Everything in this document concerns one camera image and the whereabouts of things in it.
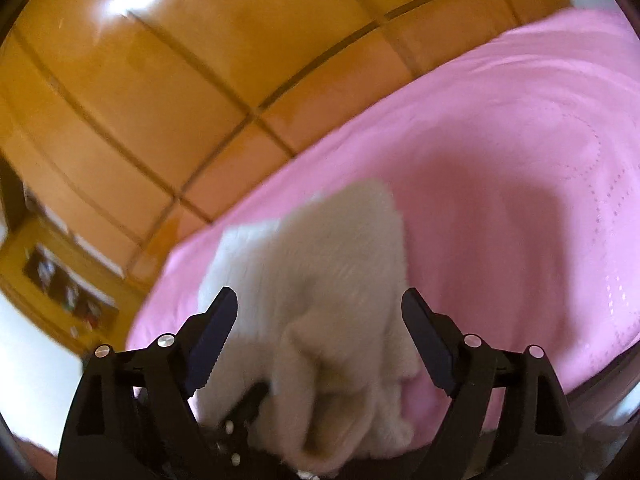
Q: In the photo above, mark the wooden shelf unit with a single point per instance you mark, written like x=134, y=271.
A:
x=60, y=285

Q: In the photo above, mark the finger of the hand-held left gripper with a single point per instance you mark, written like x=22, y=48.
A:
x=245, y=407

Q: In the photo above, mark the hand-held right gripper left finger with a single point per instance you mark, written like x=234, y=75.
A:
x=215, y=330

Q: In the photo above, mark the wooden wardrobe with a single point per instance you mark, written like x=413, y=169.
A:
x=210, y=75

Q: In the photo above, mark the pink bedspread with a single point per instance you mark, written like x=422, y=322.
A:
x=500, y=170

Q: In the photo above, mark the white knit sweater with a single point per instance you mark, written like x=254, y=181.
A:
x=325, y=280

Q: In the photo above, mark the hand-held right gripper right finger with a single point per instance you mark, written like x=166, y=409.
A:
x=430, y=340

